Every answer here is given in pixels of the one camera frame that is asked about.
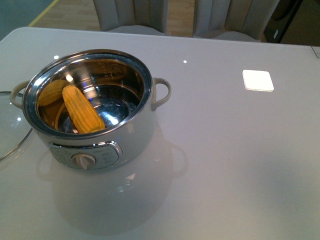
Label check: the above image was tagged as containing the glass pot lid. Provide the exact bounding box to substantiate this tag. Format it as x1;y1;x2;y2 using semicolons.
0;91;32;161

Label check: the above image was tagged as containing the beige upholstered chair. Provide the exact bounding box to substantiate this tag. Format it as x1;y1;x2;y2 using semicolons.
192;0;279;42
93;0;168;36

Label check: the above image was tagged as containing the table corner label sticker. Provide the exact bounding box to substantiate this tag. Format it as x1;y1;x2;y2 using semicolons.
311;46;320;59

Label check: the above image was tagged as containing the white electric cooking pot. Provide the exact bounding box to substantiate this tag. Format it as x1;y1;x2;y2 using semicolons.
10;49;172;170

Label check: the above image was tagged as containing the black washing machine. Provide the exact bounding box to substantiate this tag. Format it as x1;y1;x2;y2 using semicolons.
264;0;303;43

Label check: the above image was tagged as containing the left beige upholstered chair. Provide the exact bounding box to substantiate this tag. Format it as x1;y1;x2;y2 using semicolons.
93;0;168;36

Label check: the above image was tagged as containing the yellow corn cob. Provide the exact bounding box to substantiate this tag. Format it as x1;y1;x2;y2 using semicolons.
62;85;106;134

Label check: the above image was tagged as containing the right beige upholstered chair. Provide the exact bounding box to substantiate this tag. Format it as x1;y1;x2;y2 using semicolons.
192;0;279;42

